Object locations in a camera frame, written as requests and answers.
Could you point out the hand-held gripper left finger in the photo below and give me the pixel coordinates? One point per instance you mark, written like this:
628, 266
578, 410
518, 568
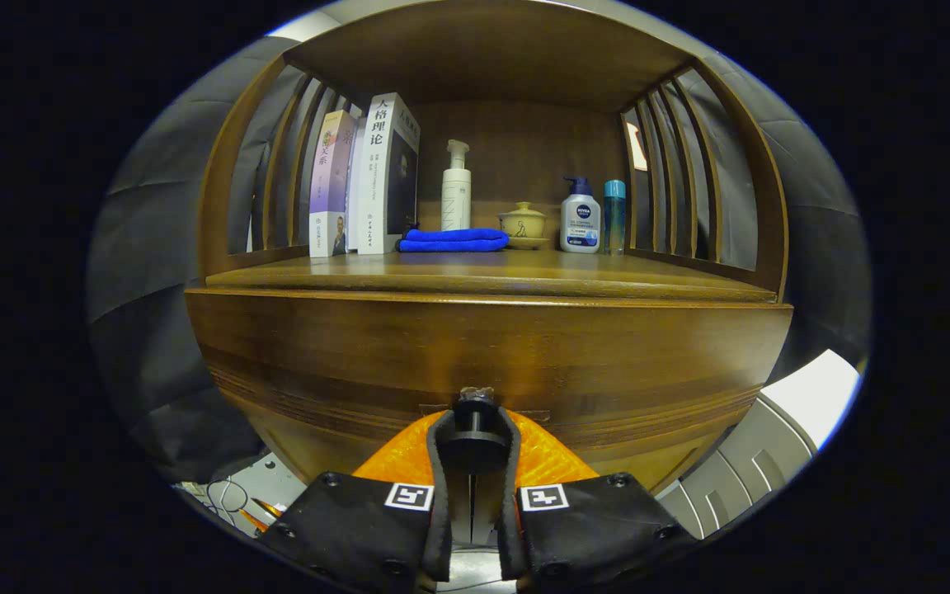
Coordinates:
359, 528

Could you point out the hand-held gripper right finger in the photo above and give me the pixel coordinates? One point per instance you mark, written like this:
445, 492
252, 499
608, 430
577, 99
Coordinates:
590, 528

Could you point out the black drawer knob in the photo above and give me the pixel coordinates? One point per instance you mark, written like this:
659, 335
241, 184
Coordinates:
475, 441

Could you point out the brown wooden drawer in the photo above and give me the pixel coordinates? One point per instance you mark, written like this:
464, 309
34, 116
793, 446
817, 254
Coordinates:
483, 346

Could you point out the wooden countertop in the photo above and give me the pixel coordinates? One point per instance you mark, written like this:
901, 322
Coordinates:
483, 268

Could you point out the brown wooden cabinet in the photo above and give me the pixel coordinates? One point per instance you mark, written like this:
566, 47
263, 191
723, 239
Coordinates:
516, 148

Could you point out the blue folded cloth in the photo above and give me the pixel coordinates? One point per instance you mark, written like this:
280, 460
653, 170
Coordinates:
452, 241

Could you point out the white blue-capped pump bottle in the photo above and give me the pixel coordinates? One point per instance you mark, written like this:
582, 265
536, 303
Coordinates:
580, 223

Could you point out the teal slim bottle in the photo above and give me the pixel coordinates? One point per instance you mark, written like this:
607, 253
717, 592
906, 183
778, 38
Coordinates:
614, 219

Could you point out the beige lidded teacup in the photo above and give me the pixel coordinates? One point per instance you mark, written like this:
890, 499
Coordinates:
523, 224

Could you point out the thin white book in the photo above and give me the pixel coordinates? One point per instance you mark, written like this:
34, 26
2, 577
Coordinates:
355, 190

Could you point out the tall white pump bottle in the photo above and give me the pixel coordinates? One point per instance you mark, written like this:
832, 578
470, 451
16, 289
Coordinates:
456, 198

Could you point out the thick white book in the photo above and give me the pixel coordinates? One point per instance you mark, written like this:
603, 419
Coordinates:
376, 181

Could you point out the purple book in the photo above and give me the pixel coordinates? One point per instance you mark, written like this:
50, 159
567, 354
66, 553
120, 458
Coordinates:
328, 181

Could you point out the grey metal frame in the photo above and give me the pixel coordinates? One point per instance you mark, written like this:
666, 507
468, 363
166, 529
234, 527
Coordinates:
739, 462

